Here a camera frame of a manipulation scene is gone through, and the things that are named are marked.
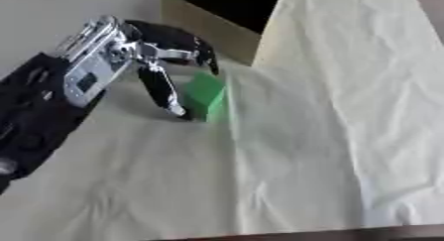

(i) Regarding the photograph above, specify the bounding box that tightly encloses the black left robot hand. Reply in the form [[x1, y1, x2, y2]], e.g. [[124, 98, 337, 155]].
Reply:
[[118, 19, 222, 121]]

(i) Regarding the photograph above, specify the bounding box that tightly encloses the tan cardboard box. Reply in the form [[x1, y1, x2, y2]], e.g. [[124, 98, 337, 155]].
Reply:
[[160, 0, 288, 66]]

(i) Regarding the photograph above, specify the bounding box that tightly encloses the green block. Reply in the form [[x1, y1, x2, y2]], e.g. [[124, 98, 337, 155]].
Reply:
[[181, 71, 231, 123]]

